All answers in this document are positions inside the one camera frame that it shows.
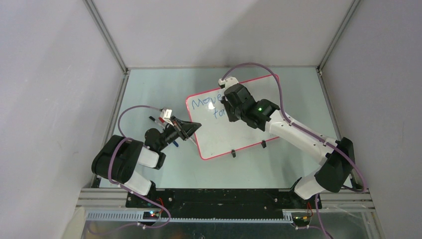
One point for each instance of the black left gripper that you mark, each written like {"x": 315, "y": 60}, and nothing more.
{"x": 188, "y": 127}

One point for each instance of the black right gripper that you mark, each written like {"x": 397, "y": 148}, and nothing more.
{"x": 232, "y": 117}

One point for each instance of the pink framed whiteboard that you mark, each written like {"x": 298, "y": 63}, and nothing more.
{"x": 218, "y": 136}

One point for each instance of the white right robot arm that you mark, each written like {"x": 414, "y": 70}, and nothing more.
{"x": 331, "y": 155}

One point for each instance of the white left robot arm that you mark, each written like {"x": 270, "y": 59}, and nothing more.
{"x": 119, "y": 157}

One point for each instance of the black cap marker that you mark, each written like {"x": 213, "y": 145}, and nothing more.
{"x": 156, "y": 121}

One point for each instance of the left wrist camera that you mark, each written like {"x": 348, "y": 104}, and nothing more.
{"x": 165, "y": 115}

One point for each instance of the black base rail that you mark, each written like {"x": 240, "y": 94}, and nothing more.
{"x": 230, "y": 204}

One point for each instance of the aluminium frame profile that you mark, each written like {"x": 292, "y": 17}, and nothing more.
{"x": 114, "y": 204}

